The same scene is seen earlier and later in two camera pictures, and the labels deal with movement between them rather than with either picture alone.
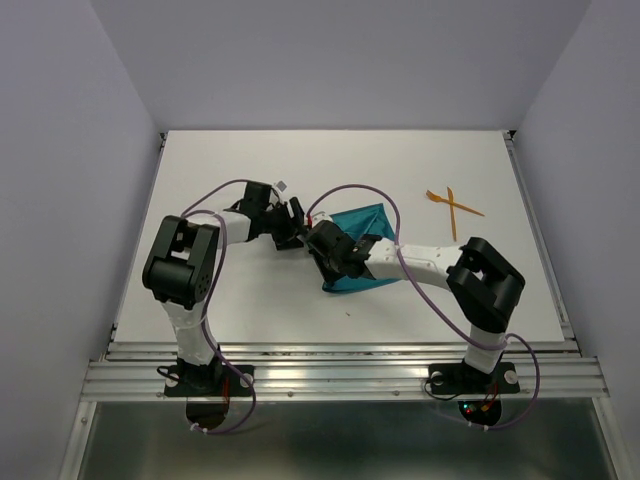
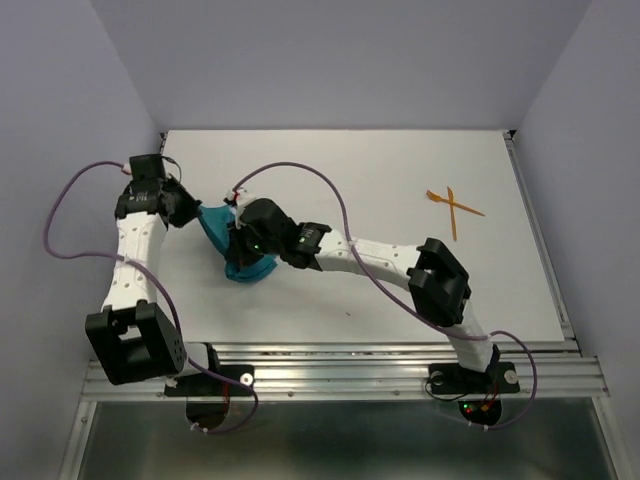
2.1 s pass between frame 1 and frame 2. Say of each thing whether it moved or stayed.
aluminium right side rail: stayed
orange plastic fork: stayed
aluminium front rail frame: stayed
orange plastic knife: stayed
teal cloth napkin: moved
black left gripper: moved
